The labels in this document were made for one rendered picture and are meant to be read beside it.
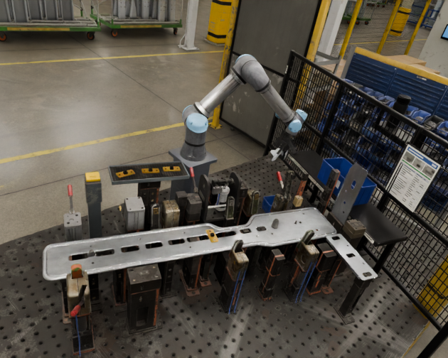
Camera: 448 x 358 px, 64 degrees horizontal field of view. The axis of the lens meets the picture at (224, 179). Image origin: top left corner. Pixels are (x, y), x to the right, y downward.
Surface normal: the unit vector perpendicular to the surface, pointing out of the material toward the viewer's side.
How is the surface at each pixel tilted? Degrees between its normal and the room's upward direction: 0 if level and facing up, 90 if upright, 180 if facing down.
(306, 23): 90
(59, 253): 0
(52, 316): 0
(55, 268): 0
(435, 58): 90
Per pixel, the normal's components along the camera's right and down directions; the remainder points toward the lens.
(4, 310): 0.16, -0.82
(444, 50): -0.74, 0.26
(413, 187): -0.91, 0.08
